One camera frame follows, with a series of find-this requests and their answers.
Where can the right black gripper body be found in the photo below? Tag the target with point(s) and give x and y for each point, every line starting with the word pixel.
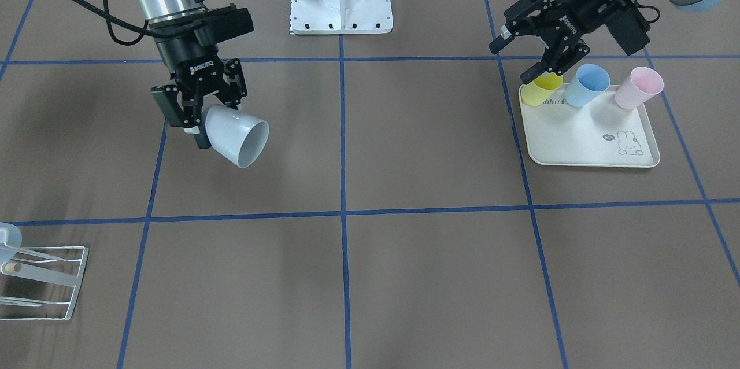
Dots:
pixel 184 55

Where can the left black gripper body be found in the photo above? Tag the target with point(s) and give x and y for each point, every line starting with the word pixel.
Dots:
pixel 580 11

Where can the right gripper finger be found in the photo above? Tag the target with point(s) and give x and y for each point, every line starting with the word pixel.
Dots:
pixel 181 111
pixel 232 85

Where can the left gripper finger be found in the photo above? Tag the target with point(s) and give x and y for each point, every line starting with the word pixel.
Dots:
pixel 556 61
pixel 526 17

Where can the blue cup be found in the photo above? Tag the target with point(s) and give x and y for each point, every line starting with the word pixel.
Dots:
pixel 11 239
pixel 588 83

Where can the grey plastic cup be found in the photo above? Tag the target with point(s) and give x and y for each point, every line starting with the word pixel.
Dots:
pixel 236 135

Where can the pink plastic cup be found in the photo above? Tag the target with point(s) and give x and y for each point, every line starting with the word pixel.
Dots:
pixel 642 84

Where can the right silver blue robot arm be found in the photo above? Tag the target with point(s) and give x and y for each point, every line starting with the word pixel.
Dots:
pixel 187 33

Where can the yellow plastic cup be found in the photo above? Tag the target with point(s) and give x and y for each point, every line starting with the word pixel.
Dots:
pixel 540 89

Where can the cream plastic tray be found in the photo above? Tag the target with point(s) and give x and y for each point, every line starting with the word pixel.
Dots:
pixel 600 134

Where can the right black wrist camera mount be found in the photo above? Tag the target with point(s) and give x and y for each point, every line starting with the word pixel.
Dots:
pixel 223 24

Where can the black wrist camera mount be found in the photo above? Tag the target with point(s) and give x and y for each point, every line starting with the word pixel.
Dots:
pixel 628 27
pixel 223 24

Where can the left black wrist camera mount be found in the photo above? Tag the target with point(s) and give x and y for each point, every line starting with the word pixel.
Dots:
pixel 628 27

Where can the white wire cup rack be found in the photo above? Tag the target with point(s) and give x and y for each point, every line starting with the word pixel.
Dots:
pixel 56 266

